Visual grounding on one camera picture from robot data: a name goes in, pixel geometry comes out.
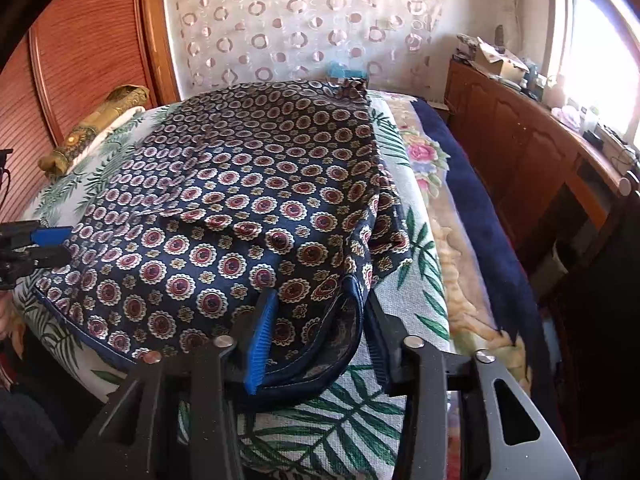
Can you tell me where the open cardboard box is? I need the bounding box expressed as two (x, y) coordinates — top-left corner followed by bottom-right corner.
(471, 39), (529, 84)

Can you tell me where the gold patterned cloth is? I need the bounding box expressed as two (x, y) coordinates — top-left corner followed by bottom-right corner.
(40, 85), (151, 177)

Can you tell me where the long wooden cabinet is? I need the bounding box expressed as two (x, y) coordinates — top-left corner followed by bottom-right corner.
(444, 57), (640, 313)

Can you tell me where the circle pattern sheer curtain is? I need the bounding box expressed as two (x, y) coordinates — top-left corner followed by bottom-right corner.
(161, 0), (449, 95)

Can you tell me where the navy medallion print shirt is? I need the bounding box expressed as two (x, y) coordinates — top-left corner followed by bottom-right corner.
(35, 80), (415, 397)

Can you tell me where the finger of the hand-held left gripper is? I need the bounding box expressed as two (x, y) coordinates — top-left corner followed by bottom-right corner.
(0, 220), (74, 250)
(0, 244), (72, 275)

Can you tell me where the window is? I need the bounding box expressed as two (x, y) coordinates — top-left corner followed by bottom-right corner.
(546, 0), (640, 153)

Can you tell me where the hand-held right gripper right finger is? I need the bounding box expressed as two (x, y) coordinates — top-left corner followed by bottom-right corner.
(366, 291), (582, 480)

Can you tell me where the floral blanket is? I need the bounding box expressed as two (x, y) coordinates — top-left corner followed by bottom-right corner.
(369, 91), (557, 413)

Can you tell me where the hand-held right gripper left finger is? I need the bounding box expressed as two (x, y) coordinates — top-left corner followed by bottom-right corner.
(65, 291), (279, 480)

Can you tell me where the wooden headboard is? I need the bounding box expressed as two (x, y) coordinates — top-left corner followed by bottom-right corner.
(0, 0), (177, 223)

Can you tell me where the leaf print bed sheet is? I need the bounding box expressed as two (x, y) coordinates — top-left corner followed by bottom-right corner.
(14, 94), (451, 480)

